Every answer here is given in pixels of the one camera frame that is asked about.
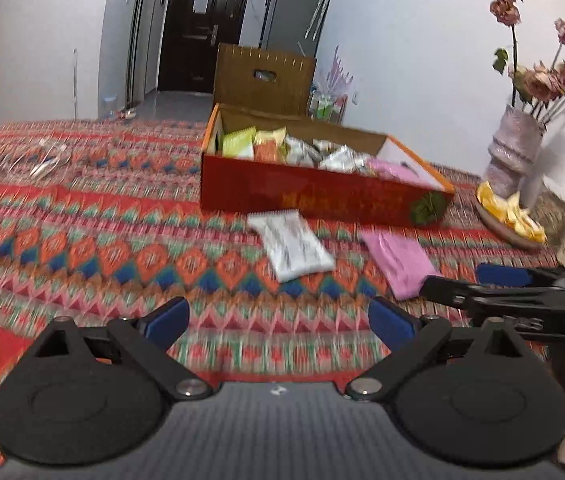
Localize pink snack packet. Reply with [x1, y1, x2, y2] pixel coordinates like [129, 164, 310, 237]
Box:
[360, 230, 439, 301]
[365, 157, 422, 184]

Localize colourful patterned tablecloth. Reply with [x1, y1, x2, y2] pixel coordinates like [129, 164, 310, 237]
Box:
[0, 118, 563, 466]

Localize dark entrance door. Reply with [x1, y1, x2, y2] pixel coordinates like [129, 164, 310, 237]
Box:
[158, 0, 247, 93]

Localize metal storage rack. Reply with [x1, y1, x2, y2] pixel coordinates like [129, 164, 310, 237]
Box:
[307, 89, 347, 125]

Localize plate of orange peels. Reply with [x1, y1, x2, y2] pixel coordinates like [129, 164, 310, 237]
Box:
[474, 182, 547, 250]

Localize dried pink flowers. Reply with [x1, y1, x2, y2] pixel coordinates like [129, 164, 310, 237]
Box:
[489, 0, 565, 126]

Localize orange cardboard snack box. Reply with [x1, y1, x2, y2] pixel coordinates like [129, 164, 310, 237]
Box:
[200, 104, 456, 229]

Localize white snack packet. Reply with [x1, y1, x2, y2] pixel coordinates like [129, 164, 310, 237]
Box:
[248, 210, 335, 283]
[318, 145, 371, 174]

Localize green yellow snack packet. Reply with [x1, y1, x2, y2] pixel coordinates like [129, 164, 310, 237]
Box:
[222, 127, 258, 160]

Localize pink textured vase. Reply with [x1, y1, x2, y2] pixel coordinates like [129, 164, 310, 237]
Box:
[483, 105, 546, 198]

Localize grey refrigerator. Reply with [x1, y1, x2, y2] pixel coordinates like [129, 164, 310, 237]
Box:
[258, 0, 330, 58]

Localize brown wooden chair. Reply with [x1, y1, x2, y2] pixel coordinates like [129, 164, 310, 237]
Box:
[213, 44, 316, 116]

